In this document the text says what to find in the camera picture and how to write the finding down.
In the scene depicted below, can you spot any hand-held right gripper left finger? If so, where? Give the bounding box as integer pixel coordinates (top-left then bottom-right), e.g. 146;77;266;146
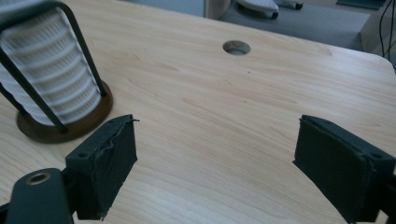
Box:
64;114;140;221

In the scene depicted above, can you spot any black wire cup holder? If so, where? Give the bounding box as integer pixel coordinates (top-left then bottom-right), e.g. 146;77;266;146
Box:
0;0;114;145

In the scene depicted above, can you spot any stack of white paper cups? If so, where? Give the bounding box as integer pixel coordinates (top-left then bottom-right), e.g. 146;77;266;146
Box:
0;6;103;126

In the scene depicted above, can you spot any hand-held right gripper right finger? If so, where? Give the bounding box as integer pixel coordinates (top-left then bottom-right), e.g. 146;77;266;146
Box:
292;114;396;224

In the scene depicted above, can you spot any chair base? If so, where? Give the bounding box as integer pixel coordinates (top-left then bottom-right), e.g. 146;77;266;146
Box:
235;0;304;20

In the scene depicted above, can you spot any black cable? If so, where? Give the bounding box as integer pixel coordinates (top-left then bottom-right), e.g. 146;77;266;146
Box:
387;0;396;63
377;0;389;52

